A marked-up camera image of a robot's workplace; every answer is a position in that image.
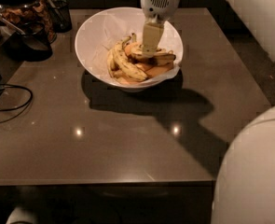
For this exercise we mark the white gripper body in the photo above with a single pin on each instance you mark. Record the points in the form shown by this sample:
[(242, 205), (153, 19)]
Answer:
[(159, 3)]

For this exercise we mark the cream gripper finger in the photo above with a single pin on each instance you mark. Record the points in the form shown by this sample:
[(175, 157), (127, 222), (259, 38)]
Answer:
[(152, 33)]

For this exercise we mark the spotted banana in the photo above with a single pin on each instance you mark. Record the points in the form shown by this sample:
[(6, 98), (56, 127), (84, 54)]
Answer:
[(123, 63), (161, 57)]

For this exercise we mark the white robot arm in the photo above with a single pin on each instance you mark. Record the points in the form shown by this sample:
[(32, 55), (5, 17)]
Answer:
[(245, 187)]

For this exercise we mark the white bowl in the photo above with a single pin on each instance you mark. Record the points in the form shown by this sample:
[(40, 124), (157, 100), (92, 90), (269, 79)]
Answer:
[(98, 34)]

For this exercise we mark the small banana, far left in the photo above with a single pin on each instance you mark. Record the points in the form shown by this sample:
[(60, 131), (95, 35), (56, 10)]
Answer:
[(111, 65)]

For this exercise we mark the orange melon slices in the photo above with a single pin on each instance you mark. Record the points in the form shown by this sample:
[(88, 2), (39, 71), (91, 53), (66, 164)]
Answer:
[(151, 71)]

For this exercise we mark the black mesh cup, rear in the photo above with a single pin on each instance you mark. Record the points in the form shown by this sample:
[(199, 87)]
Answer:
[(60, 15)]

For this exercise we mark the black mesh cup, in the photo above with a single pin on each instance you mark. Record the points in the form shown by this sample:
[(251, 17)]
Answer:
[(32, 43), (60, 15)]

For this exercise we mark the black mesh cup, front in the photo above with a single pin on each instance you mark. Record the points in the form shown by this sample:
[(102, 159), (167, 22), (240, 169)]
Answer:
[(32, 43)]

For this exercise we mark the glass jar with black lid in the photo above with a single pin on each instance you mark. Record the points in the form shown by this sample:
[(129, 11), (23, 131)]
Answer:
[(20, 12)]

